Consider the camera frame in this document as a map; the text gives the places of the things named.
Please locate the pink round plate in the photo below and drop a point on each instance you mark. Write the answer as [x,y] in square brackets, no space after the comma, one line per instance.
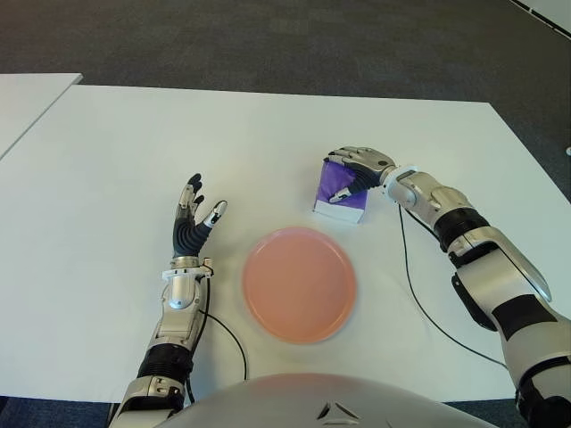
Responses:
[299,285]

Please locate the white side table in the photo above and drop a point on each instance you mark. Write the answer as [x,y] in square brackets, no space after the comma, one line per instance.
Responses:
[22,98]

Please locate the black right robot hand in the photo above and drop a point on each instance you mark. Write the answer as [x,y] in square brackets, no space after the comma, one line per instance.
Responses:
[370,165]

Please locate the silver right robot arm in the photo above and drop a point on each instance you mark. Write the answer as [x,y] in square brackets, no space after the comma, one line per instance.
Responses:
[513,290]

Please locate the purple tissue paper pack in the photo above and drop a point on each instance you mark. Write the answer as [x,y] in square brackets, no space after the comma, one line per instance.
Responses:
[334,176]

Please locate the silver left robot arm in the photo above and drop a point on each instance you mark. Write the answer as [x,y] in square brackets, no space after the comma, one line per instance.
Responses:
[178,294]

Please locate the grey robot torso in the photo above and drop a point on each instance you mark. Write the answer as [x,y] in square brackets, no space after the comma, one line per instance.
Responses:
[312,401]

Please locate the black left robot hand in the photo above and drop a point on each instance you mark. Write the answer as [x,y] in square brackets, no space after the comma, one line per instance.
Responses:
[185,236]

